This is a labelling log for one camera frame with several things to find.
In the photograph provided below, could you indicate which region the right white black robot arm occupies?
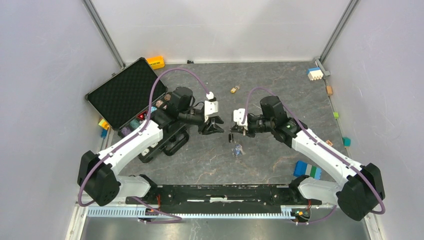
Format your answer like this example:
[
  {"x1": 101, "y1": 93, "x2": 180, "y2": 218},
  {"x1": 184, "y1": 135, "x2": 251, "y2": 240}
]
[{"x1": 230, "y1": 95, "x2": 386, "y2": 221}]

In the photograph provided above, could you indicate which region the black poker chip case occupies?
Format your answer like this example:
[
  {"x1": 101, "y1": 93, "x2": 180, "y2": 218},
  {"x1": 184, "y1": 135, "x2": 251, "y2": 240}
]
[{"x1": 85, "y1": 57, "x2": 190, "y2": 163}]

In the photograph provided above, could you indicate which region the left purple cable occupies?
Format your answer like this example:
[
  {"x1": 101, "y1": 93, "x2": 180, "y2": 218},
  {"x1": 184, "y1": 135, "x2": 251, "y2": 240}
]
[{"x1": 77, "y1": 68, "x2": 216, "y2": 208}]

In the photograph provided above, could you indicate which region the orange toy block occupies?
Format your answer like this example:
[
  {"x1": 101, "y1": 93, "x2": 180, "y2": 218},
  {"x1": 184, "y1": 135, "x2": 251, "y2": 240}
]
[{"x1": 146, "y1": 55, "x2": 165, "y2": 70}]

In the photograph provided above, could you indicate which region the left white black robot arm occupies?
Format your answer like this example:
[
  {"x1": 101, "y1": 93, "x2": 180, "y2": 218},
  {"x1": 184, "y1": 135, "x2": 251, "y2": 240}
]
[{"x1": 77, "y1": 87, "x2": 224, "y2": 207}]

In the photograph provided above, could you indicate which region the small brown wooden block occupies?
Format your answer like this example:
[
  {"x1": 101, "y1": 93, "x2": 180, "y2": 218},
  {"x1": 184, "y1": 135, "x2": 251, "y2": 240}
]
[{"x1": 326, "y1": 85, "x2": 333, "y2": 96}]

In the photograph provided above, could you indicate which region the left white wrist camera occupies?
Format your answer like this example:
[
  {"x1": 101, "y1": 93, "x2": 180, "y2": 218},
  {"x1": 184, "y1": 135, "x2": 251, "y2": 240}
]
[{"x1": 203, "y1": 100, "x2": 219, "y2": 123}]

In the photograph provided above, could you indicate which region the blue green white block stack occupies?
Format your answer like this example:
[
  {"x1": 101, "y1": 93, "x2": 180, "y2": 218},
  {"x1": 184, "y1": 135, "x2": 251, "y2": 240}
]
[{"x1": 293, "y1": 160, "x2": 322, "y2": 180}]

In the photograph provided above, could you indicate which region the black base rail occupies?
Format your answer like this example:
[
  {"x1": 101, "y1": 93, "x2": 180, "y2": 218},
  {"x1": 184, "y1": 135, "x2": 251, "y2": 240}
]
[{"x1": 142, "y1": 184, "x2": 322, "y2": 214}]

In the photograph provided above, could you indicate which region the yellow orange blue block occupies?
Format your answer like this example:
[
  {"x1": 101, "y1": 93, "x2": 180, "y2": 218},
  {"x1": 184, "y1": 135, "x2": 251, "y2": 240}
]
[{"x1": 98, "y1": 118, "x2": 110, "y2": 139}]

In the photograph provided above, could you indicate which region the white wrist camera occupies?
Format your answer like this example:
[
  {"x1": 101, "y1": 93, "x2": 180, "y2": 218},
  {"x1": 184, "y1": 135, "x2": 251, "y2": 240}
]
[
  {"x1": 203, "y1": 100, "x2": 219, "y2": 123},
  {"x1": 232, "y1": 108, "x2": 248, "y2": 130}
]

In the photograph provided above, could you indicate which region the blue white toy block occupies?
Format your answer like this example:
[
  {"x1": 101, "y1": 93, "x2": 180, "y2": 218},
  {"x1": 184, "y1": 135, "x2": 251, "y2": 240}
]
[{"x1": 307, "y1": 67, "x2": 324, "y2": 81}]

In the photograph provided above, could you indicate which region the small teal cube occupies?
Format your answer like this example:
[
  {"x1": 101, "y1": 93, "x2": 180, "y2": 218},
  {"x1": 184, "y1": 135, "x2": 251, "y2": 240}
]
[{"x1": 342, "y1": 136, "x2": 351, "y2": 147}]

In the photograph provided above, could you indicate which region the large metal keyring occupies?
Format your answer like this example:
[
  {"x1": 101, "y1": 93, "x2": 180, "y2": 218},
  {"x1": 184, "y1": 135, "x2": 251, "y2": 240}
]
[{"x1": 231, "y1": 143, "x2": 245, "y2": 157}]

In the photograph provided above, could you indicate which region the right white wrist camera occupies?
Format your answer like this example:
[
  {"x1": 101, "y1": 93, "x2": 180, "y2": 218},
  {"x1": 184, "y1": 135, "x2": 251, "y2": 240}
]
[{"x1": 232, "y1": 108, "x2": 248, "y2": 130}]

